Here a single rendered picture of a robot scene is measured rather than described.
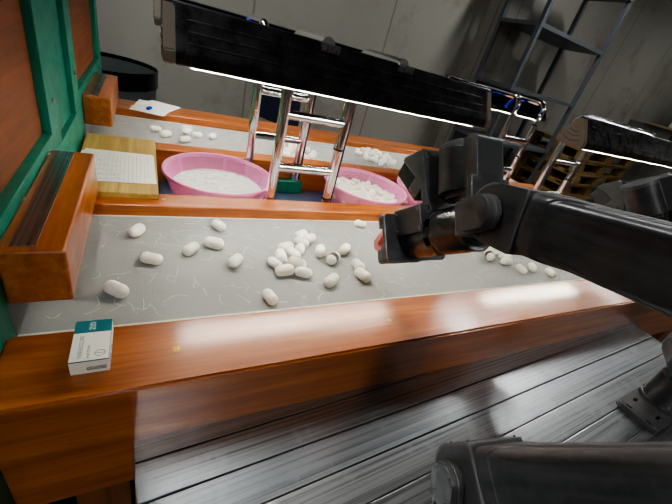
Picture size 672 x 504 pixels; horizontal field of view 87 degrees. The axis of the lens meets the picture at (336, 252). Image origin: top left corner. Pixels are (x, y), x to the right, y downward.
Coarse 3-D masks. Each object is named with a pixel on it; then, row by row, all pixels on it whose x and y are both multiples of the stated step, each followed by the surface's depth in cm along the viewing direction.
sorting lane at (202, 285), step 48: (96, 240) 59; (144, 240) 63; (192, 240) 66; (240, 240) 70; (288, 240) 75; (336, 240) 80; (96, 288) 50; (144, 288) 53; (192, 288) 55; (240, 288) 58; (288, 288) 61; (336, 288) 65; (384, 288) 69; (432, 288) 73; (480, 288) 78
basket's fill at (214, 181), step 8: (176, 176) 91; (184, 176) 92; (192, 176) 93; (200, 176) 92; (208, 176) 93; (216, 176) 96; (224, 176) 98; (232, 176) 98; (240, 176) 100; (192, 184) 87; (200, 184) 88; (208, 184) 90; (216, 184) 92; (224, 184) 91; (232, 184) 92; (240, 184) 94; (248, 184) 97; (256, 184) 97; (224, 192) 87; (232, 192) 89; (240, 192) 92; (248, 192) 92
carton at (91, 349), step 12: (84, 324) 40; (96, 324) 40; (108, 324) 40; (84, 336) 38; (96, 336) 39; (108, 336) 39; (72, 348) 37; (84, 348) 37; (96, 348) 37; (108, 348) 38; (72, 360) 36; (84, 360) 36; (96, 360) 36; (108, 360) 37; (72, 372) 36; (84, 372) 37
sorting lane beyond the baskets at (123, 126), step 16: (96, 128) 101; (112, 128) 104; (128, 128) 107; (144, 128) 111; (176, 128) 118; (208, 128) 127; (176, 144) 106; (192, 144) 109; (208, 144) 113; (224, 144) 117; (240, 144) 121; (256, 144) 125; (272, 144) 130; (288, 144) 135; (320, 144) 147; (320, 160) 128; (352, 160) 139; (400, 160) 158
